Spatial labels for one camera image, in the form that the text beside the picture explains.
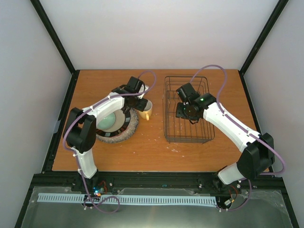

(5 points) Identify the yellow mug white inside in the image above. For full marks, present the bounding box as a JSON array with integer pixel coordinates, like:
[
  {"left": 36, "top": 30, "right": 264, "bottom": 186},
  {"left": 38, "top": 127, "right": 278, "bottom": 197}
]
[{"left": 138, "top": 100, "right": 153, "bottom": 121}]

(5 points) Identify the light green ceramic bowl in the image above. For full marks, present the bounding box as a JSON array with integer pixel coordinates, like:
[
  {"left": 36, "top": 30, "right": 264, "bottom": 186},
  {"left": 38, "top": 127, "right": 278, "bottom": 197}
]
[{"left": 97, "top": 113, "right": 116, "bottom": 130}]

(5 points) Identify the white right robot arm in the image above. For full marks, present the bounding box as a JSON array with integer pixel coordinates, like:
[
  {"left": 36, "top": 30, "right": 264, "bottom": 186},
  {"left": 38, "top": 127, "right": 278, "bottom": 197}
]
[{"left": 176, "top": 83, "right": 275, "bottom": 192}]

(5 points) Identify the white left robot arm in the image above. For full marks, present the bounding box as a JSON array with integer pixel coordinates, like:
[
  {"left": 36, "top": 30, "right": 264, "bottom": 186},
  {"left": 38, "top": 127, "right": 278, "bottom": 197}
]
[{"left": 63, "top": 76, "right": 149, "bottom": 191}]

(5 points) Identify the speckled grey large plate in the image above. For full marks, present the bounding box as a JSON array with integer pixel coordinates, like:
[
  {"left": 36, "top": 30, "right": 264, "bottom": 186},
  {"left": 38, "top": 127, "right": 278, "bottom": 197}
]
[{"left": 96, "top": 109, "right": 139, "bottom": 144}]

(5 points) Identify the brown rimmed beige plate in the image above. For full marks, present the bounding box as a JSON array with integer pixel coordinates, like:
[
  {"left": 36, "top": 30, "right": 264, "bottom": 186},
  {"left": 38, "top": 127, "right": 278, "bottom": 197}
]
[{"left": 96, "top": 109, "right": 131, "bottom": 138}]

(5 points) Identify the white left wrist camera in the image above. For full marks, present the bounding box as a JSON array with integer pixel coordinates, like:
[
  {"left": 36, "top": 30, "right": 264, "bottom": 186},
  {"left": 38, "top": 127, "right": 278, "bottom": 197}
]
[{"left": 137, "top": 85, "right": 149, "bottom": 99}]

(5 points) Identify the dark wire dish rack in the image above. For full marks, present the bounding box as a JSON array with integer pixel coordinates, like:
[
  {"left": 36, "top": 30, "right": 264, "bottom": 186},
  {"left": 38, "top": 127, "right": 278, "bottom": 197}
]
[{"left": 163, "top": 76, "right": 215, "bottom": 143}]

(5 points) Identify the black aluminium frame rail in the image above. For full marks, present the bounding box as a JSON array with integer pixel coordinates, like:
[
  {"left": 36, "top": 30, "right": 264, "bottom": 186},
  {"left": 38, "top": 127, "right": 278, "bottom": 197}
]
[{"left": 30, "top": 171, "right": 286, "bottom": 195}]

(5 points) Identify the light blue slotted cable duct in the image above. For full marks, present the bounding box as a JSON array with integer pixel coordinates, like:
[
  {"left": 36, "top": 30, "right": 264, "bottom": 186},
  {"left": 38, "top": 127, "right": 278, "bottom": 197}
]
[{"left": 37, "top": 193, "right": 217, "bottom": 207}]

